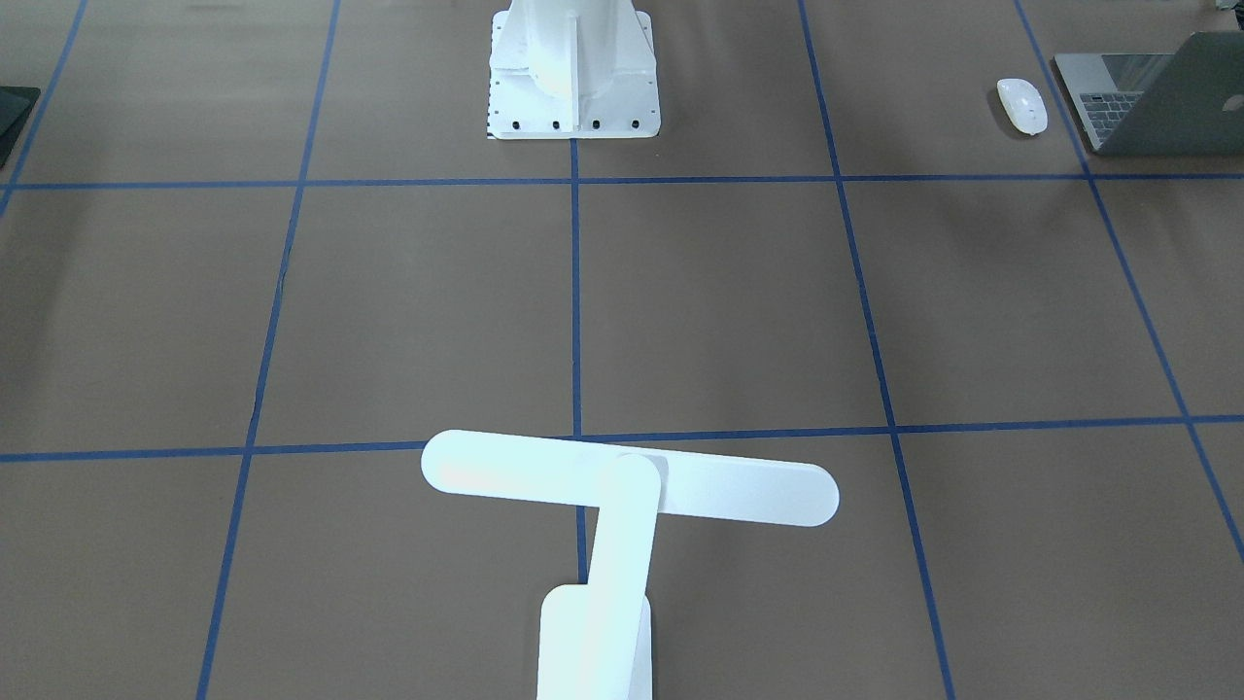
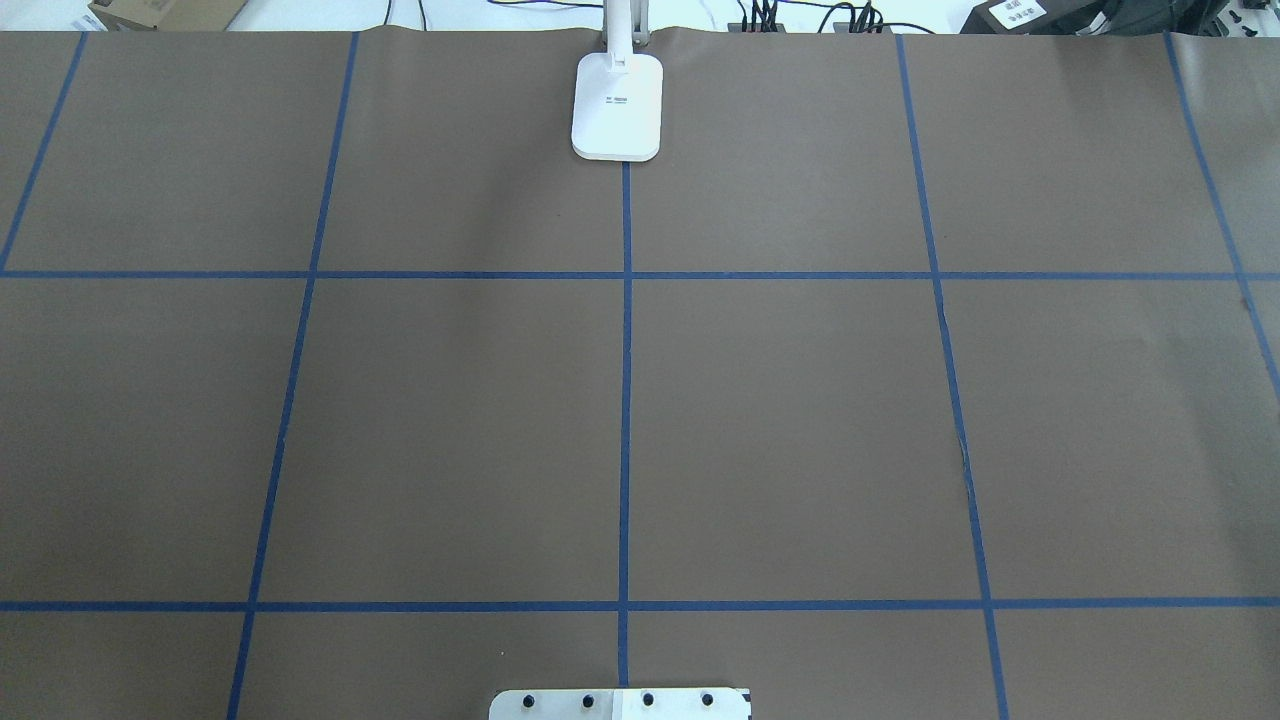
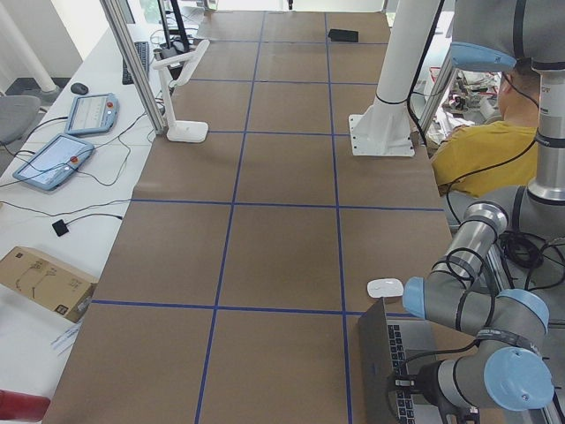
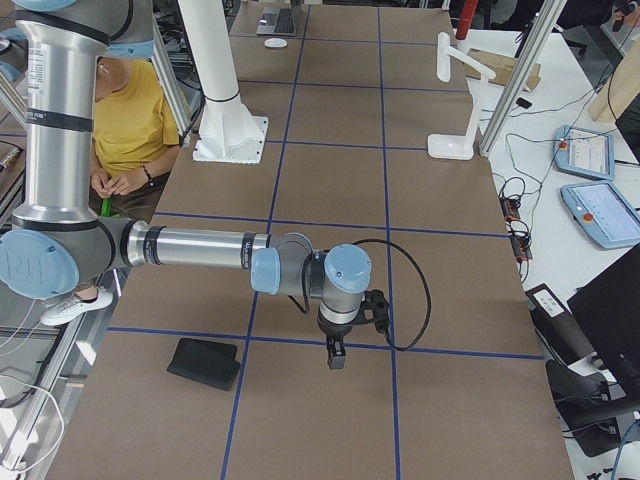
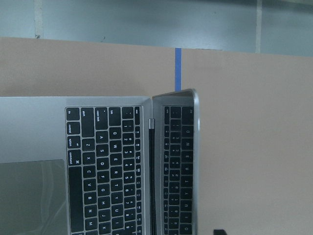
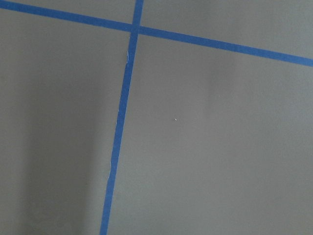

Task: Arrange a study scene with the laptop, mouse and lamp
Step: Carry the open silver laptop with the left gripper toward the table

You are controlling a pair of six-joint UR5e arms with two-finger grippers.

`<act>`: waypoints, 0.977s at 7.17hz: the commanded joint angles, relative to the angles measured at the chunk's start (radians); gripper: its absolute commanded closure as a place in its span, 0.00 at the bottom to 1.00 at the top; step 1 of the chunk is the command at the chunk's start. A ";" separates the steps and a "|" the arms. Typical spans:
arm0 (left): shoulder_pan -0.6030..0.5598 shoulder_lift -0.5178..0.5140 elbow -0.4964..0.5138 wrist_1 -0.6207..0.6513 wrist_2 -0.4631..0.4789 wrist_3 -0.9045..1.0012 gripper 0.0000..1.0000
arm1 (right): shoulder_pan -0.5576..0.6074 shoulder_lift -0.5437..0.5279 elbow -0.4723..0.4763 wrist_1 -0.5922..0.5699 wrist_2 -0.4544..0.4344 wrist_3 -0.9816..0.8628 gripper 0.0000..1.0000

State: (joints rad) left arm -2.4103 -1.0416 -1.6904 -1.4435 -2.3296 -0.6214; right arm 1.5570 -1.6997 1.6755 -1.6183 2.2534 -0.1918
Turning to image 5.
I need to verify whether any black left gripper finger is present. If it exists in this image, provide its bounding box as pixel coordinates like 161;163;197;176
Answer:
213;229;226;235

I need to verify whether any silver laptop black keyboard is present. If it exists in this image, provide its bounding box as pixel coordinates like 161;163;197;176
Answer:
0;89;200;235

